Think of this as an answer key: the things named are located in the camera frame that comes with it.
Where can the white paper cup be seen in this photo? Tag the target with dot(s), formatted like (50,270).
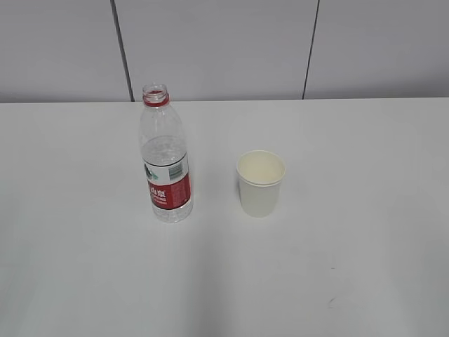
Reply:
(260,174)

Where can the clear plastic water bottle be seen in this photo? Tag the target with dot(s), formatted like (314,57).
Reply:
(163,149)

